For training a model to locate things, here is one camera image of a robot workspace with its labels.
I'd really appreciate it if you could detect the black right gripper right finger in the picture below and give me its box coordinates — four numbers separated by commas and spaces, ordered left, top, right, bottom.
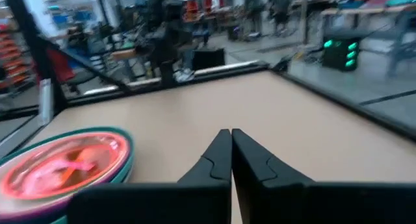
231, 129, 416, 224

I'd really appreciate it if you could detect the black computer tower with lights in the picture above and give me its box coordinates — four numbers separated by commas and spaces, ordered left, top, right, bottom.
321, 35, 361, 72

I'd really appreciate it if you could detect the black table frame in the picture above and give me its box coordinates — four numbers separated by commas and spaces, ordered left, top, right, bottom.
0, 0, 416, 143

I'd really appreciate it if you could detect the pink transparent plastic plate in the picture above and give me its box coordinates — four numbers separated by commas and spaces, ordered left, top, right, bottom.
1, 134, 130, 201

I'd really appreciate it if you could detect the red storage bin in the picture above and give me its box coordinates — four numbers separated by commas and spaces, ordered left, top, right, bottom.
183, 0, 200, 22
202, 0, 225, 11

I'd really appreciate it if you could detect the large teal plastic plate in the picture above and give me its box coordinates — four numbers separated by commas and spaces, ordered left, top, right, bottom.
0, 126, 136, 224

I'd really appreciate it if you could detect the wooden top workbench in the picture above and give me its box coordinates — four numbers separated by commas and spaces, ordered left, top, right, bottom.
110, 47, 157, 82

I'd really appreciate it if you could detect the black corner object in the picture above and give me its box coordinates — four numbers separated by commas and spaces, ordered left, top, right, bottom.
272, 56, 292, 73

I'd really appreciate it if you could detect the red cloth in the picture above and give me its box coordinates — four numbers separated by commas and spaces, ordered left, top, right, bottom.
45, 47, 77, 84

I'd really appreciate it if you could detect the black box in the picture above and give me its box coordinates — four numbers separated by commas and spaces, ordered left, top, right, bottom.
192, 47, 226, 71

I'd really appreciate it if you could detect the silver metal bracket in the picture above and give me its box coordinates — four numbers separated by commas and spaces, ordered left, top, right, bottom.
38, 78, 55, 125

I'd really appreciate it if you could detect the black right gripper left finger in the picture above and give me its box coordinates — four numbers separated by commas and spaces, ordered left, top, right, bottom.
66, 129, 232, 224

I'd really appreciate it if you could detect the shelf with orange items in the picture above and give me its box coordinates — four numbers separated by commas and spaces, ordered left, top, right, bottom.
0, 22, 36, 98

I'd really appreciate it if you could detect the silver aluminium rail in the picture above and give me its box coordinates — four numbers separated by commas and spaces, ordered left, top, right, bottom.
83, 60, 261, 97

